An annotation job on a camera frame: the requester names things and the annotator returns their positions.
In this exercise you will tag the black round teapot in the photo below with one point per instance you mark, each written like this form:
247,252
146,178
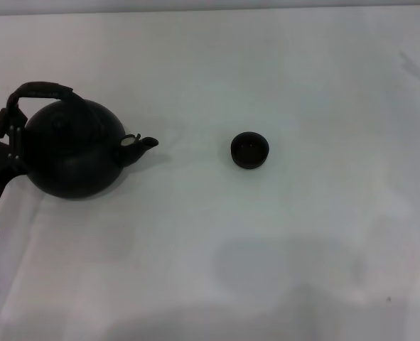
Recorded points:
74,167

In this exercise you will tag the small dark teacup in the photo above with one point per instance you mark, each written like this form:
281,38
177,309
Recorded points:
249,151

